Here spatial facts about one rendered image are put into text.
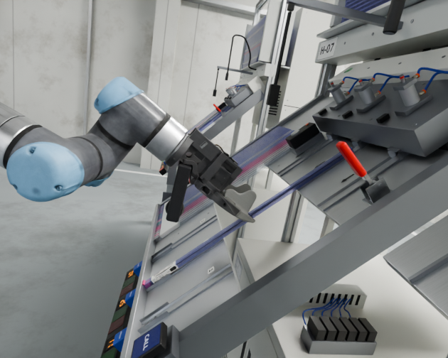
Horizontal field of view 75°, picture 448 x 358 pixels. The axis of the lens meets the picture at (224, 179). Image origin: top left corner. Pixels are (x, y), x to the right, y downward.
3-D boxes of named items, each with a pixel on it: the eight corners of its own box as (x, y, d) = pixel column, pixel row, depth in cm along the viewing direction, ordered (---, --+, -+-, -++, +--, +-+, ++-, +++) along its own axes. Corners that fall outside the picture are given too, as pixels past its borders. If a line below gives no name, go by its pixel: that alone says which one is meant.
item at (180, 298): (144, 378, 44) (130, 366, 43) (166, 212, 107) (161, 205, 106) (249, 309, 43) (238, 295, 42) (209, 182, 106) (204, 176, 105)
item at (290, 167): (360, 253, 43) (345, 227, 42) (254, 160, 106) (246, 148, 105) (555, 125, 42) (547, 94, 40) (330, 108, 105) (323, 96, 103)
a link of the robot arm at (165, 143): (142, 151, 50) (147, 144, 58) (163, 168, 51) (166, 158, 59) (171, 118, 49) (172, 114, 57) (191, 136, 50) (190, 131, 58)
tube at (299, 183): (146, 289, 60) (143, 285, 60) (147, 285, 62) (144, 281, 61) (354, 151, 59) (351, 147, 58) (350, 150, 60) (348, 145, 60)
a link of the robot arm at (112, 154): (39, 169, 47) (79, 118, 45) (76, 157, 58) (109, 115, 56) (79, 201, 48) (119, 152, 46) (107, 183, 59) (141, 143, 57)
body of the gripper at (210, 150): (246, 173, 53) (195, 129, 50) (215, 207, 54) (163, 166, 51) (238, 164, 61) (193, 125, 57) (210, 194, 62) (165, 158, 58)
